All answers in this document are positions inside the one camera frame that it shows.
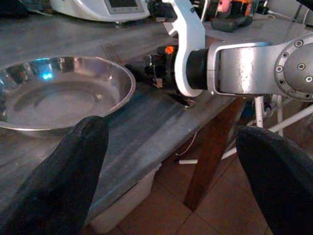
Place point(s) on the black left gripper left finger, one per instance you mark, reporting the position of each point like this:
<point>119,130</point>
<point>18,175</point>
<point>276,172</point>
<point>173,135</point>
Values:
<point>56,181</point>

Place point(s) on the white plastic storage box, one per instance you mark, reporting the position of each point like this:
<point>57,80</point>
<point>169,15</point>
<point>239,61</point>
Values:
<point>127,203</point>

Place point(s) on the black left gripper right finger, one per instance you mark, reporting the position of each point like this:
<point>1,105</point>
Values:
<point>281,176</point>

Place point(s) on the brown wooden table leg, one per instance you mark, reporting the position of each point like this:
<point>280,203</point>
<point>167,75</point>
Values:
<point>212,151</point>

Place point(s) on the white kitchen appliance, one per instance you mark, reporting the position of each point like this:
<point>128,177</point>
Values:
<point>97,8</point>

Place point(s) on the stainless steel plate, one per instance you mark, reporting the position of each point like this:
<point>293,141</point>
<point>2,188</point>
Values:
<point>63,98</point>

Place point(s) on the pink and orange items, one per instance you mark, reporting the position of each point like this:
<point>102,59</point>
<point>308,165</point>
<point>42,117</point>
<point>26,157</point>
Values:
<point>236,7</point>

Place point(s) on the white marker pen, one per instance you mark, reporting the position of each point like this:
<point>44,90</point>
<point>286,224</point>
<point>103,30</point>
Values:
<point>187,161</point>

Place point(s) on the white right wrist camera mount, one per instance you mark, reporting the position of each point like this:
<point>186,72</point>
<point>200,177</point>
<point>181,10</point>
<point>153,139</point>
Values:
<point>190,29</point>

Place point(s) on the dark grey pouch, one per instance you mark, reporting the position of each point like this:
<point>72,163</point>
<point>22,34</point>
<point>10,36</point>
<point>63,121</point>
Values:
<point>231,23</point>

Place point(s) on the white metal rack frame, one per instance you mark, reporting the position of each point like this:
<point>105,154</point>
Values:
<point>278,122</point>

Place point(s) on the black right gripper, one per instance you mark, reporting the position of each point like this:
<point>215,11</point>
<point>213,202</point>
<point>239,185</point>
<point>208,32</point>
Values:
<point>161,66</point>

